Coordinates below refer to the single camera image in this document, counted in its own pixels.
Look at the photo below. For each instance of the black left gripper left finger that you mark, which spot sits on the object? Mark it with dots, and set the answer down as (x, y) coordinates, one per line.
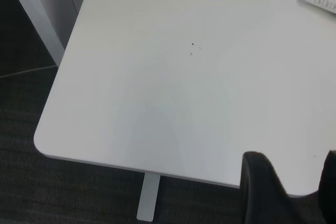
(260, 195)

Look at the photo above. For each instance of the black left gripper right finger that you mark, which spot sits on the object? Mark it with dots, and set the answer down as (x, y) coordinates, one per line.
(329, 187)

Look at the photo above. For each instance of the white metal table leg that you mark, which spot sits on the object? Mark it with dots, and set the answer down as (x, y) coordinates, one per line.
(148, 197)

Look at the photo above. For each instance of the white desk side panel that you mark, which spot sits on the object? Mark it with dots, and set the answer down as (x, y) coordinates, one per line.
(50, 11)

